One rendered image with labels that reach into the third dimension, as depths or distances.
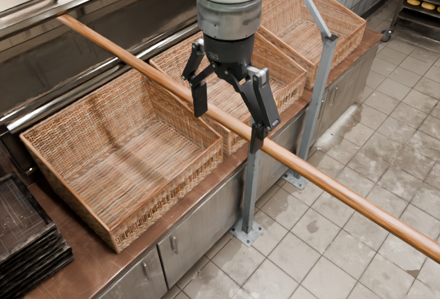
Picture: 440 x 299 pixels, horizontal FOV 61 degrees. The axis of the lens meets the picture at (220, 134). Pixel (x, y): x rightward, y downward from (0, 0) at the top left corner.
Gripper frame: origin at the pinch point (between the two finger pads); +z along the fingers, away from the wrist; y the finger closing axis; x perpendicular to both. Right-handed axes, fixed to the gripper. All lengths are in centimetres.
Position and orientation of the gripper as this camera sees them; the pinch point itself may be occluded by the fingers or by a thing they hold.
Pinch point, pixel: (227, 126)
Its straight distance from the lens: 68.7
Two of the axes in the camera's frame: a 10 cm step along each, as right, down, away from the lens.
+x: 6.7, -5.4, 5.1
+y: 7.4, 4.9, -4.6
